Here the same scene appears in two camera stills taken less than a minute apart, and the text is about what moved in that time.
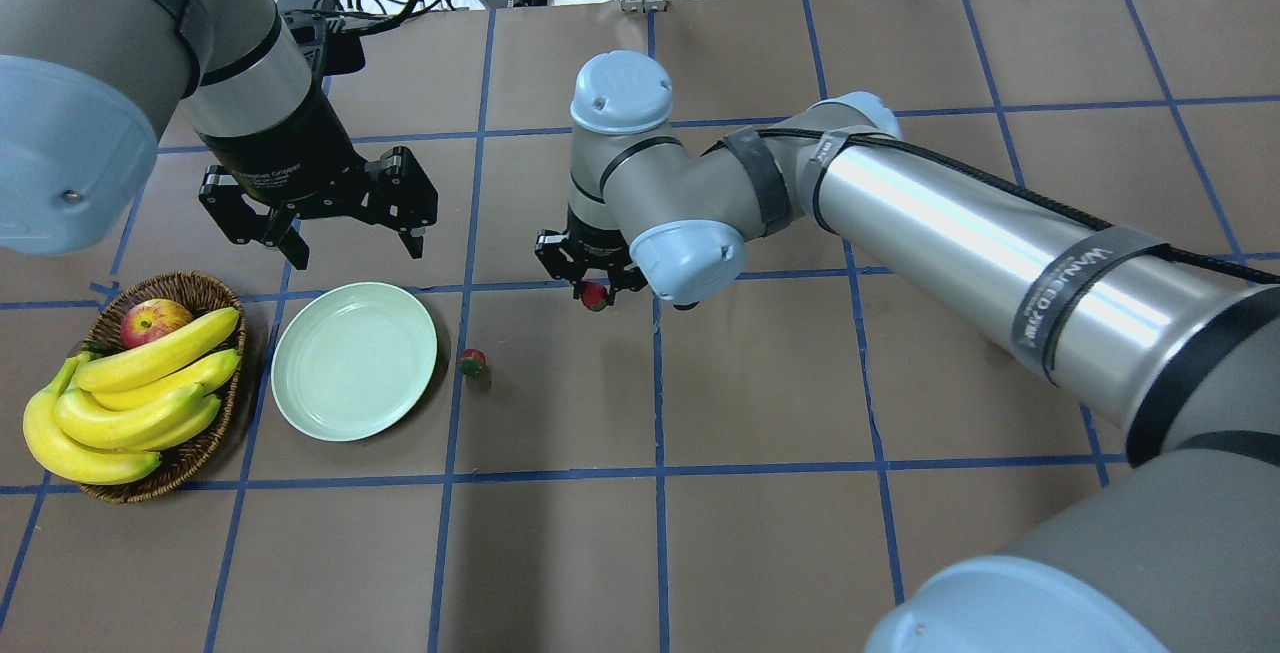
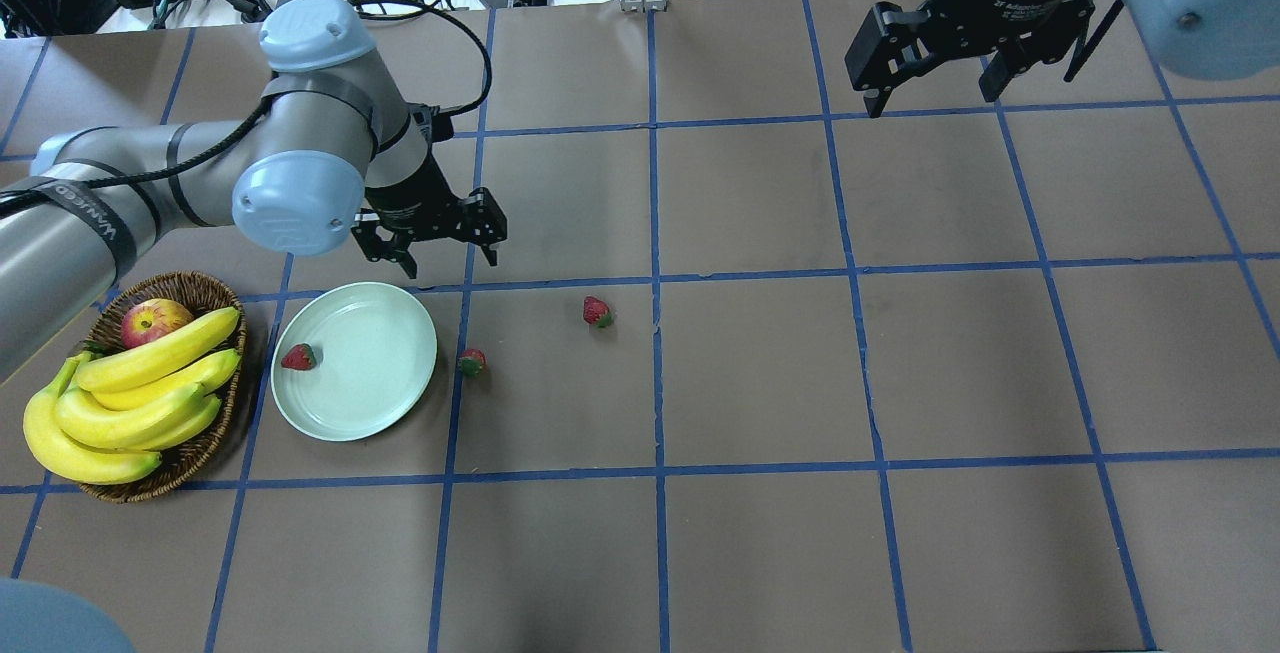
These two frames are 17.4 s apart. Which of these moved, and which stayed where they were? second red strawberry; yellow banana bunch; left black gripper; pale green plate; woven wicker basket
Moved: left black gripper
Stayed: pale green plate; yellow banana bunch; woven wicker basket; second red strawberry
